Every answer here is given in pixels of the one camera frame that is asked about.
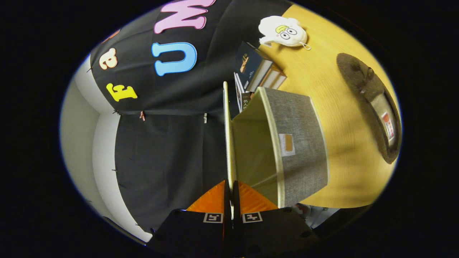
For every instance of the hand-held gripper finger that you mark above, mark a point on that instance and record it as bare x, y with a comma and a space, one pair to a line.
236, 233
228, 229

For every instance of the grey fabric storage box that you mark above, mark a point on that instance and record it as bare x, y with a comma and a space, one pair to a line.
304, 143

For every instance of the brown fuzzy slipper shoe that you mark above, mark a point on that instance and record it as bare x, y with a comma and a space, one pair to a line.
358, 79

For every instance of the white paperback book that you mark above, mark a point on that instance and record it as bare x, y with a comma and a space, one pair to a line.
241, 96

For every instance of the small red clip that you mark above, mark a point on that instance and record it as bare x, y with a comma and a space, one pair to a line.
142, 115

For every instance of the brown hardcover book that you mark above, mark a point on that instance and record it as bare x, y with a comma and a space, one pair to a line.
278, 77

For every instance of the dark blue hardcover book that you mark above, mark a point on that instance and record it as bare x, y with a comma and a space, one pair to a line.
249, 64

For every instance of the white plush toy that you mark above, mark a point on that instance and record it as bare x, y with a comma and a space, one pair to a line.
283, 32

